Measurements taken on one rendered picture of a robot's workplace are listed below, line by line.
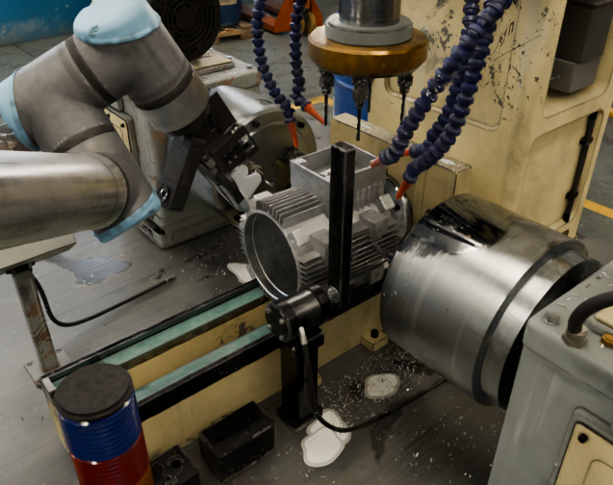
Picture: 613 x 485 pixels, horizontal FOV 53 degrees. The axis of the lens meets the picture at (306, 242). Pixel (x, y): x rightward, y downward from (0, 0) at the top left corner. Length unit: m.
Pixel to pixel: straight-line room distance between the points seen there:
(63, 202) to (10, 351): 0.69
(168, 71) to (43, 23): 5.89
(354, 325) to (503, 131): 0.42
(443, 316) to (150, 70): 0.47
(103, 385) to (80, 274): 0.90
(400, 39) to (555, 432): 0.55
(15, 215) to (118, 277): 0.85
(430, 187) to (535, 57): 0.25
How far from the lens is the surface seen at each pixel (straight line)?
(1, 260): 1.02
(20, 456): 1.08
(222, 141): 0.90
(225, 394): 0.99
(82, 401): 0.52
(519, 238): 0.81
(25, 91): 0.82
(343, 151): 0.80
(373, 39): 0.92
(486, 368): 0.80
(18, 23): 6.61
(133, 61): 0.79
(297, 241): 0.92
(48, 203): 0.58
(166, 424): 0.96
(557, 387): 0.72
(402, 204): 1.08
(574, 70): 1.17
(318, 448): 0.99
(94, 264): 1.44
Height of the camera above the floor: 1.58
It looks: 33 degrees down
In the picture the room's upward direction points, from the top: straight up
